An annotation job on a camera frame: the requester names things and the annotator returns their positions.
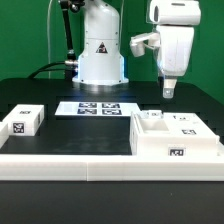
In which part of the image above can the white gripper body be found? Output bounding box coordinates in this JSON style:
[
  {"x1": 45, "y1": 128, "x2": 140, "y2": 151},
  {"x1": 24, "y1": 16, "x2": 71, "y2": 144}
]
[{"x1": 156, "y1": 25, "x2": 194, "y2": 77}]

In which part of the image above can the white marker base plate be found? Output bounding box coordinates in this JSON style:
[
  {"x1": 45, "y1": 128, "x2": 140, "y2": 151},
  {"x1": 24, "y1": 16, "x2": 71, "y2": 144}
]
[{"x1": 55, "y1": 101, "x2": 140, "y2": 117}]

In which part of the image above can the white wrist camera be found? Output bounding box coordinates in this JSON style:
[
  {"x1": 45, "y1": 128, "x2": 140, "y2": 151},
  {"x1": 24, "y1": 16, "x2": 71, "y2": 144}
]
[{"x1": 130, "y1": 32, "x2": 160, "y2": 57}]

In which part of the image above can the small white cabinet top block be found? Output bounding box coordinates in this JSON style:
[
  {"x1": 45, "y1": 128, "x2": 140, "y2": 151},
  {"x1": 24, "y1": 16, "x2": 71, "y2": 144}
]
[{"x1": 3, "y1": 104, "x2": 44, "y2": 136}]

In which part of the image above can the black cable bundle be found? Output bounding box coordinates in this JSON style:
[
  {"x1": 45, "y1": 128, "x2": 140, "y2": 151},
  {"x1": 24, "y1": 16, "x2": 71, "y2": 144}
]
[{"x1": 27, "y1": 60, "x2": 78, "y2": 80}]

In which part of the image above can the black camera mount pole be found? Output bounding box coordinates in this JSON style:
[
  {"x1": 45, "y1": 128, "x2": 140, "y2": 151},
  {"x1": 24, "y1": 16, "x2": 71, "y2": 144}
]
[{"x1": 58, "y1": 0, "x2": 84, "y2": 68}]

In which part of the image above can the white cabinet door panel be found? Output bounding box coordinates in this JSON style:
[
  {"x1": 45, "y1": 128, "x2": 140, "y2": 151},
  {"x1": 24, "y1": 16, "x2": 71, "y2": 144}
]
[
  {"x1": 139, "y1": 110, "x2": 163, "y2": 119},
  {"x1": 163, "y1": 113, "x2": 214, "y2": 137}
]

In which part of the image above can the white cabinet body box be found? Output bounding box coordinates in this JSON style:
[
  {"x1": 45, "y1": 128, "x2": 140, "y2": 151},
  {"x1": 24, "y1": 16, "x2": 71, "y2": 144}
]
[{"x1": 129, "y1": 112, "x2": 221, "y2": 158}]

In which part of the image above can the white U-shaped fence frame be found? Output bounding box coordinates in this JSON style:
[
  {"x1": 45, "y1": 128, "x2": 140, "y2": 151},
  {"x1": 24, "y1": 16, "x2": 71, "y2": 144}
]
[{"x1": 0, "y1": 120, "x2": 224, "y2": 181}]

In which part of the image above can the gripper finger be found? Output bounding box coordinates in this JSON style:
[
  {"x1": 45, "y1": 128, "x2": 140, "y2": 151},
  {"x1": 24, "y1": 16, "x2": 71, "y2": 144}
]
[{"x1": 163, "y1": 78, "x2": 177, "y2": 99}]

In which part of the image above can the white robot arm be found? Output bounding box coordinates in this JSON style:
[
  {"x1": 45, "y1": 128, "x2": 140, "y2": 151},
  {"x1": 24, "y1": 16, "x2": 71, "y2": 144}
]
[{"x1": 73, "y1": 0, "x2": 201, "y2": 99}]

